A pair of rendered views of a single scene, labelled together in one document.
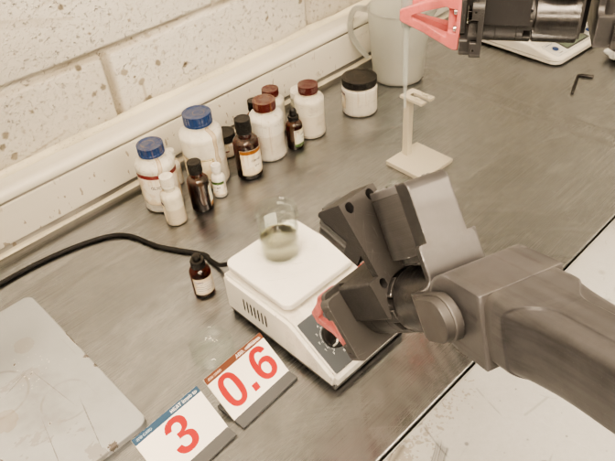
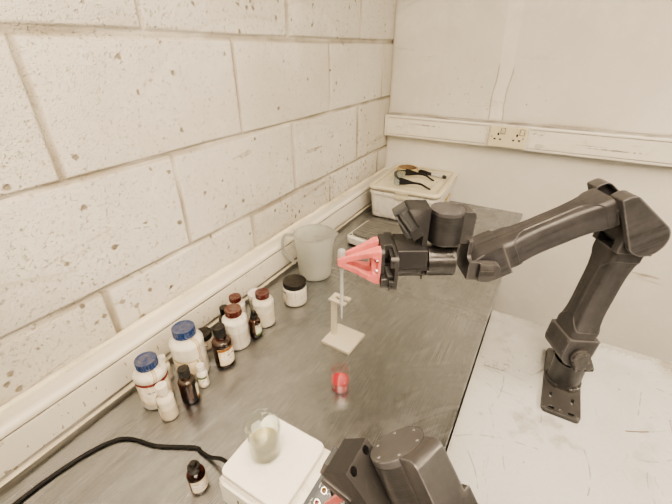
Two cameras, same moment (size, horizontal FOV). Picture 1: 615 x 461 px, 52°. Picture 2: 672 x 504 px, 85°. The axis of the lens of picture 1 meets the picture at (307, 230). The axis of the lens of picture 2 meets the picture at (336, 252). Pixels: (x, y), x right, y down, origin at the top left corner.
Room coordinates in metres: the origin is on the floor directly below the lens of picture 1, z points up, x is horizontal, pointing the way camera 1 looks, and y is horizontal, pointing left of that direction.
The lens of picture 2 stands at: (0.23, 0.04, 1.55)
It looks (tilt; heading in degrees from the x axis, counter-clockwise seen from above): 29 degrees down; 341
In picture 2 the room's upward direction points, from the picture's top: straight up
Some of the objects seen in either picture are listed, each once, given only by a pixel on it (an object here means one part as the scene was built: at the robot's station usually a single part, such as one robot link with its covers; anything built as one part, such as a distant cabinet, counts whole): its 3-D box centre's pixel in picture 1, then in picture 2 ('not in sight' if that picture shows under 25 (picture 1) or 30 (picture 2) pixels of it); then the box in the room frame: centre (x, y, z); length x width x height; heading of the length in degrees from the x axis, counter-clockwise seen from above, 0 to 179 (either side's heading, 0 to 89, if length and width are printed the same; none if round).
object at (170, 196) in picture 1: (171, 198); (165, 400); (0.80, 0.21, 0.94); 0.03 x 0.03 x 0.09
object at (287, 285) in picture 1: (290, 261); (274, 458); (0.59, 0.03, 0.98); 0.12 x 0.12 x 0.01; 41
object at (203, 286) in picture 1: (199, 273); (196, 474); (0.63, 0.15, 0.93); 0.03 x 0.03 x 0.07
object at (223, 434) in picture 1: (185, 437); not in sight; (0.39, 0.15, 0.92); 0.09 x 0.06 x 0.04; 134
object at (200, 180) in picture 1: (199, 184); (187, 383); (0.83, 0.17, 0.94); 0.04 x 0.04 x 0.09
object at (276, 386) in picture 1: (251, 379); not in sight; (0.46, 0.08, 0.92); 0.09 x 0.06 x 0.04; 134
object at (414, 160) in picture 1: (420, 131); (343, 319); (0.89, -0.20, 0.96); 0.08 x 0.08 x 0.13; 39
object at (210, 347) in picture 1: (211, 348); not in sight; (0.52, 0.13, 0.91); 0.06 x 0.06 x 0.02
